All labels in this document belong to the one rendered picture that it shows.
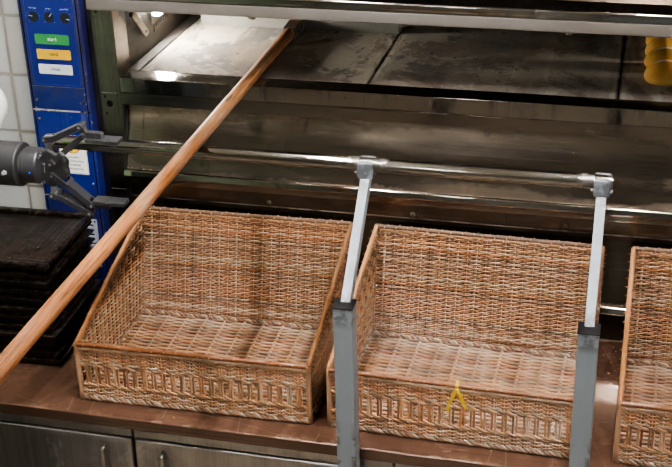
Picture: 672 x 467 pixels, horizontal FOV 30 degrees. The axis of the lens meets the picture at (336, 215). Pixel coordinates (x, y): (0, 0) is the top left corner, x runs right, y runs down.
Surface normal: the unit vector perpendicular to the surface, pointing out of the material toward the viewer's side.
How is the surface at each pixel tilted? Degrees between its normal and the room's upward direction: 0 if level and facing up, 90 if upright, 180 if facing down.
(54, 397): 0
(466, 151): 70
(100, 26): 90
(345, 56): 0
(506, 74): 0
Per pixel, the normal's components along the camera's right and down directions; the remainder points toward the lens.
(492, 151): -0.23, 0.10
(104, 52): -0.24, 0.44
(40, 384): -0.03, -0.90
